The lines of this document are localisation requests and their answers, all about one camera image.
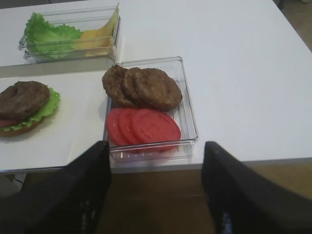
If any white parchment paper sheet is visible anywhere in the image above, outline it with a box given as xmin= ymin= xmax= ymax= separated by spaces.
xmin=0 ymin=70 xmax=109 ymax=169

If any middle red tomato slice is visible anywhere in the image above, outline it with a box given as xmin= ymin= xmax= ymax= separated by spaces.
xmin=118 ymin=108 xmax=143 ymax=145

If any left red tomato slice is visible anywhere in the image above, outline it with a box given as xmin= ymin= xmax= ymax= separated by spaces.
xmin=106 ymin=108 xmax=127 ymax=146

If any clear patty tomato container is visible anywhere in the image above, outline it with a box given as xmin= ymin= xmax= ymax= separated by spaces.
xmin=103 ymin=56 xmax=198 ymax=164

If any tomato slice on tray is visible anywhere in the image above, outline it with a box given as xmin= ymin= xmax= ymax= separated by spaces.
xmin=0 ymin=120 xmax=17 ymax=128

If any flat cheese slice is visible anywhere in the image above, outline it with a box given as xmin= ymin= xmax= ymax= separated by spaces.
xmin=74 ymin=29 xmax=114 ymax=57

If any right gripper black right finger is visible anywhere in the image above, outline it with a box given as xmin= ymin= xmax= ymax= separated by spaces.
xmin=201 ymin=141 xmax=312 ymax=234

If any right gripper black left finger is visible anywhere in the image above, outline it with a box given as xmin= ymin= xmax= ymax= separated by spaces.
xmin=0 ymin=141 xmax=111 ymax=234

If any lettuce leaf on tray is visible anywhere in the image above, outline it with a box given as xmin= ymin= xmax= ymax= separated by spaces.
xmin=0 ymin=87 xmax=61 ymax=132

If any bottom bun on tray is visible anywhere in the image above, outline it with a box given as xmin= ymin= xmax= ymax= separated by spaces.
xmin=0 ymin=117 xmax=45 ymax=137

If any red tomato slice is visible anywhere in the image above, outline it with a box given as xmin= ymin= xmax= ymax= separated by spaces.
xmin=130 ymin=109 xmax=181 ymax=144
xmin=106 ymin=108 xmax=127 ymax=146
xmin=118 ymin=108 xmax=143 ymax=145

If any leaning cheese slice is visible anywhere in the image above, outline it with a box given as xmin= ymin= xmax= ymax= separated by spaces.
xmin=96 ymin=3 xmax=119 ymax=47

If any green lettuce in container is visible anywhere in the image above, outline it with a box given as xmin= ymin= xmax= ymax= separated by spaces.
xmin=25 ymin=13 xmax=82 ymax=60

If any clear lettuce cheese container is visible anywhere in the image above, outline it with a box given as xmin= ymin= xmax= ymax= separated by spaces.
xmin=18 ymin=5 xmax=120 ymax=63

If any right red tomato slice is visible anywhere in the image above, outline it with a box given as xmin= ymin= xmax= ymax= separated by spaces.
xmin=130 ymin=109 xmax=181 ymax=144

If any brown meat patty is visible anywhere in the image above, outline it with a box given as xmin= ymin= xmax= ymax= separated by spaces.
xmin=133 ymin=68 xmax=183 ymax=112
xmin=121 ymin=67 xmax=144 ymax=107
xmin=102 ymin=65 xmax=135 ymax=108
xmin=0 ymin=81 xmax=50 ymax=121

